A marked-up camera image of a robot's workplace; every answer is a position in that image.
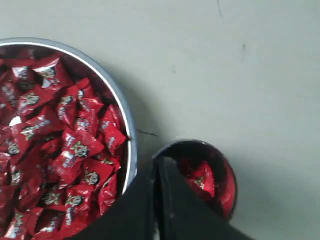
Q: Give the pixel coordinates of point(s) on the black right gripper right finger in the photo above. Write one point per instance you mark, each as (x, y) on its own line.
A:
(184, 216)

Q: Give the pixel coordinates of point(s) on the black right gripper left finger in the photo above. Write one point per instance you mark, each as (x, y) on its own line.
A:
(131, 217)

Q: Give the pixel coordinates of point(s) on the red candy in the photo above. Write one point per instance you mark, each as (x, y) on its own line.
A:
(200, 178)

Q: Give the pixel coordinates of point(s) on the steel cup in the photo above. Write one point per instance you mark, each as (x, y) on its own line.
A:
(198, 151)

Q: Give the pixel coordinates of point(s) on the pile of red candies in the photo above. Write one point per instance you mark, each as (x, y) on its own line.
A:
(61, 146)

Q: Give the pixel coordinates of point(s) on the steel bowl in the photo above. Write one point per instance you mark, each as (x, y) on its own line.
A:
(105, 79)

